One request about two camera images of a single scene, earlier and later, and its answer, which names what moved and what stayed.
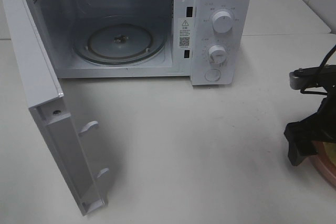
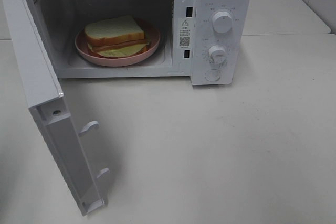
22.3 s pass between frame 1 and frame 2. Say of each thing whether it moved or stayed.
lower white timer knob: stayed
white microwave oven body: stayed
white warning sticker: stayed
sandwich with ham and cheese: moved
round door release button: stayed
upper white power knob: stayed
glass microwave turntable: moved
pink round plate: moved
